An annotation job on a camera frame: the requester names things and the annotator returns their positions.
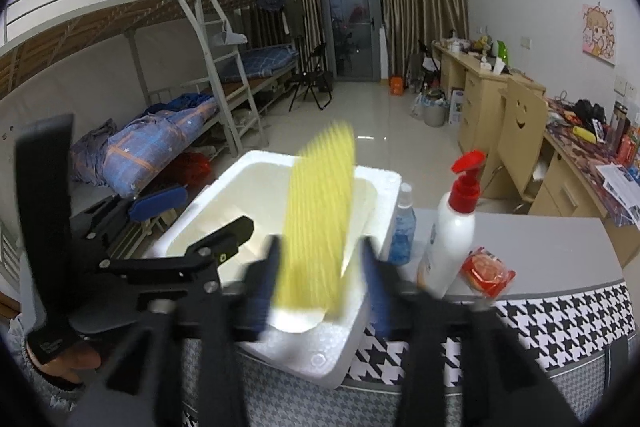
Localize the black bag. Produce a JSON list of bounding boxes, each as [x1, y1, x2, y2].
[[572, 99, 606, 125]]

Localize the glass balcony door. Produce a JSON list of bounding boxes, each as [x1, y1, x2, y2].
[[312, 0, 381, 82]]

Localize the red bag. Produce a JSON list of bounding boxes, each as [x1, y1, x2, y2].
[[172, 154, 213, 188]]

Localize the blue checked mattress pad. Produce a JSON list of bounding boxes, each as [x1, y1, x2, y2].
[[235, 44, 299, 78]]

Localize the yellow corn cob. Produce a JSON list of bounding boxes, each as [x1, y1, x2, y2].
[[272, 121, 357, 310]]

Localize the grey bucket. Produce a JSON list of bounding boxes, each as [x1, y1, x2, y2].
[[411, 89, 451, 128]]

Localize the white metal bed ladder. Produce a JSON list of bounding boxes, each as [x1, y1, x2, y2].
[[192, 0, 264, 158]]

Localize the person's left hand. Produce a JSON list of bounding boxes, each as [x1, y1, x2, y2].
[[29, 338, 103, 392]]

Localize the printed paper sheets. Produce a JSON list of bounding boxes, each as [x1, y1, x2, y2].
[[597, 162, 640, 208]]

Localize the blue plaid quilt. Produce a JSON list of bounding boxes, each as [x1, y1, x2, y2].
[[70, 94, 221, 200]]

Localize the person's left forearm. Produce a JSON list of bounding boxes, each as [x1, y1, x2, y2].
[[5, 313, 87, 414]]

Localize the black folding chair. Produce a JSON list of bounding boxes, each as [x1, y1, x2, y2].
[[287, 42, 335, 112]]

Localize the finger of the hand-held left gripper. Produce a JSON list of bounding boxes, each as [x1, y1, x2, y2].
[[97, 215, 256, 303], [70, 186, 188, 248]]

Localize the dark hanging garment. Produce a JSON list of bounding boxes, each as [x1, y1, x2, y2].
[[285, 0, 307, 40]]

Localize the cartoon wall poster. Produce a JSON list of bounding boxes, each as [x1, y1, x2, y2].
[[580, 3, 617, 65]]

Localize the white foam box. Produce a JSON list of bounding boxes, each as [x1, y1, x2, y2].
[[144, 150, 402, 390]]

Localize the white metal bunk bed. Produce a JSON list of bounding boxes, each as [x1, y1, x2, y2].
[[0, 0, 301, 288]]

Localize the blue white carton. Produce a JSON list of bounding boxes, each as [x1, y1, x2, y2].
[[449, 88, 466, 124]]

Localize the white hanging bag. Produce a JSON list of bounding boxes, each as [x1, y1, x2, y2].
[[210, 24, 248, 48]]

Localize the red snack packet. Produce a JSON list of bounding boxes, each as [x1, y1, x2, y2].
[[460, 247, 516, 299]]

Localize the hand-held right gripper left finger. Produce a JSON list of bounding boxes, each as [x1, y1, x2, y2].
[[70, 234, 283, 427]]

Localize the white red pump lotion bottle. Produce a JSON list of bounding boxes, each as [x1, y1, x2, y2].
[[417, 150, 486, 300]]

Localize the clear blue liquid bottle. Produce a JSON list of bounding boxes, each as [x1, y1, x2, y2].
[[390, 183, 417, 265]]

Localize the wooden chair with smiley cutout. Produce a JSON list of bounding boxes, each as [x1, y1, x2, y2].
[[492, 77, 548, 202]]

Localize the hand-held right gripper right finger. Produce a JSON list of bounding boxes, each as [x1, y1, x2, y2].
[[357, 237, 591, 427]]

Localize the light wooden desk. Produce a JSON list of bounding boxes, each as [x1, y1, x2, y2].
[[432, 42, 546, 152], [530, 97, 640, 228]]

